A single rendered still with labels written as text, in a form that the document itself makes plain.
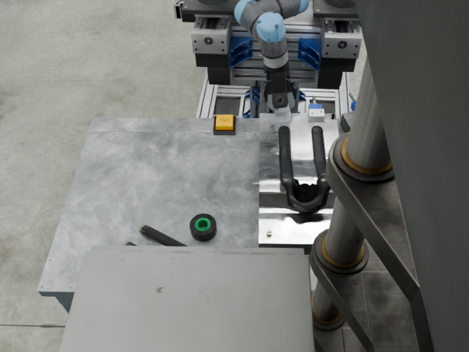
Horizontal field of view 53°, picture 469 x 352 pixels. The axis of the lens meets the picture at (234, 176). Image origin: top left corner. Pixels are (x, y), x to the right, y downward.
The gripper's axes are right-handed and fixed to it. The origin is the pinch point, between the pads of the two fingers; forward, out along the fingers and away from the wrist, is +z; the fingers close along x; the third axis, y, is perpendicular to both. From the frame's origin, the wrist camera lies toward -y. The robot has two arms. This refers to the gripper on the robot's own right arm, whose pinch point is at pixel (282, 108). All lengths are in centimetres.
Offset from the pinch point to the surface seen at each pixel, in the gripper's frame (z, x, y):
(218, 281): -66, 4, -81
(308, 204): 2.8, -6.4, -34.9
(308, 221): 3.2, -6.3, -40.1
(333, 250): -48, -11, -70
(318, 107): 5.8, -12.0, 3.4
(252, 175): 9.9, 11.2, -19.2
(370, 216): -69, -15, -75
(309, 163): 3.1, -7.7, -20.3
